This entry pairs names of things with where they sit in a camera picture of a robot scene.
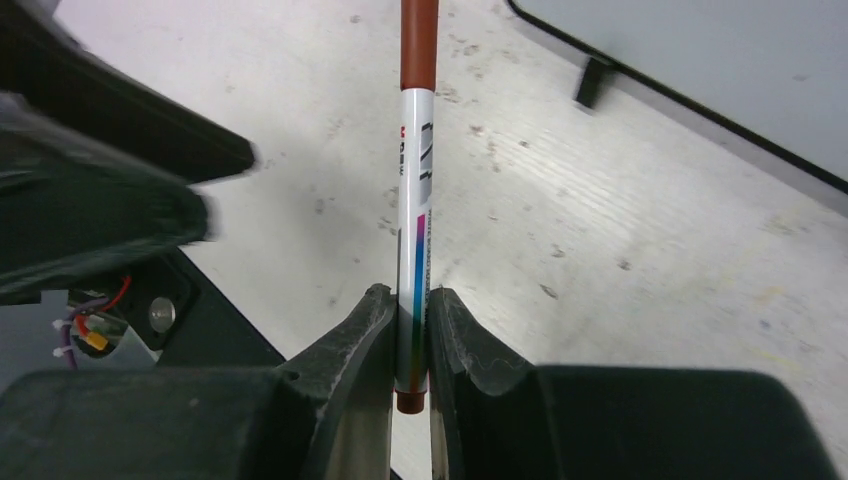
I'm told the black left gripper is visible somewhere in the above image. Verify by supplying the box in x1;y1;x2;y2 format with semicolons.
1;92;284;387

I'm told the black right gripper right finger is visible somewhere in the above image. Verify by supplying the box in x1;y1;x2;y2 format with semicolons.
427;288;838;479

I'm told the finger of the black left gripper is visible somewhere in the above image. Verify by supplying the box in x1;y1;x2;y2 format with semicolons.
1;1;256;183

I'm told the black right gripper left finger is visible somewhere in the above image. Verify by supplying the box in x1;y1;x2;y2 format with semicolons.
1;284;396;479

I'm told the white marker pen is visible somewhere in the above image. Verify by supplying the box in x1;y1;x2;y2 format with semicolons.
394;0;439;415

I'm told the black framed whiteboard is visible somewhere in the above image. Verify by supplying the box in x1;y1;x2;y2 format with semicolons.
511;1;847;213

